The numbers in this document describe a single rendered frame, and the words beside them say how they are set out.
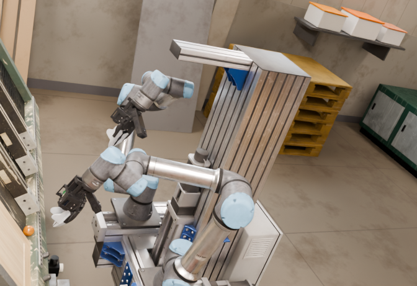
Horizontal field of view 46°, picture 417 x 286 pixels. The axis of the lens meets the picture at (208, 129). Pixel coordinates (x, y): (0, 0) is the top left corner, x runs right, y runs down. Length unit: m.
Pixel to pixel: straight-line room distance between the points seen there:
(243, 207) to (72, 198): 0.59
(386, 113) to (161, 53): 3.75
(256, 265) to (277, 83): 0.99
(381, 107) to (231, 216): 6.27
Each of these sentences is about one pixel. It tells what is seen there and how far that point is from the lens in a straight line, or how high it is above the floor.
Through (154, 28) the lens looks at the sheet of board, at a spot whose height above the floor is 1.08.
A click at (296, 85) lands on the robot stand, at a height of 1.99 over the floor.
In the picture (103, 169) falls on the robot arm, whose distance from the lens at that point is 1.70.
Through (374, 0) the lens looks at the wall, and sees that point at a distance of 7.51.
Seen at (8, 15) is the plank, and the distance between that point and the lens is 5.16.
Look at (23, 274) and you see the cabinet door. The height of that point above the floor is 0.94.
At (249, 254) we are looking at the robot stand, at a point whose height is 1.11.
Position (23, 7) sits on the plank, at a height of 1.03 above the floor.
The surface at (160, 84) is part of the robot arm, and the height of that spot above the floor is 1.83.
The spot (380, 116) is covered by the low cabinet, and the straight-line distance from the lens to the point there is 7.85.
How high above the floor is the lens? 2.54
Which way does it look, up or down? 25 degrees down
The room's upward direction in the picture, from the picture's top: 20 degrees clockwise
